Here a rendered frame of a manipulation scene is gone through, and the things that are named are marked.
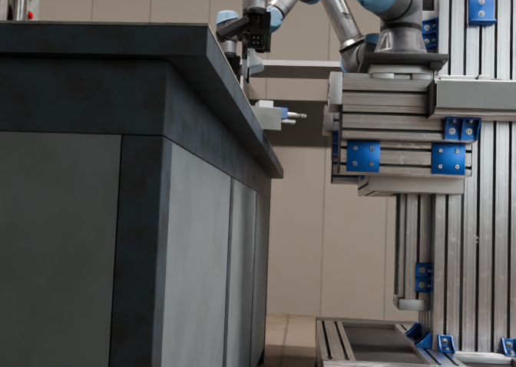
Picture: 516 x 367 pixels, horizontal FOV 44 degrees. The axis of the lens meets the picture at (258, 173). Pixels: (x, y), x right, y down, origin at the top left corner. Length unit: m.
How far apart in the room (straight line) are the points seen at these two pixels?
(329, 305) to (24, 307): 3.47
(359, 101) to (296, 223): 2.44
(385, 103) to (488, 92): 0.27
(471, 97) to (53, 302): 1.20
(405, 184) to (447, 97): 0.33
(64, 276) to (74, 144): 0.15
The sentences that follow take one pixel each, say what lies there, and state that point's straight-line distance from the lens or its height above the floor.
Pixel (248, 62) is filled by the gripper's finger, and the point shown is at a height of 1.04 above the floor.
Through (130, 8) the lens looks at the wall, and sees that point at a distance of 4.53.
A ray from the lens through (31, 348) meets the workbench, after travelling 0.81.
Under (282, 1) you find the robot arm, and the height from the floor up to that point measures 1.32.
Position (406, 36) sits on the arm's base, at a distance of 1.83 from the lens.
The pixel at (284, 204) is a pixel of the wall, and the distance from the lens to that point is 4.14.
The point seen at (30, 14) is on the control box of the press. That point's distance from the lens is 2.56.
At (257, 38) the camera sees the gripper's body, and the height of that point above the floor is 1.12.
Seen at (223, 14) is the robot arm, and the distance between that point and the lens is 2.28.
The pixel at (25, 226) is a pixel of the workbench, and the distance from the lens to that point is 0.80.
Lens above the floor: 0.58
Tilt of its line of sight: 4 degrees up
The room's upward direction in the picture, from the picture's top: 2 degrees clockwise
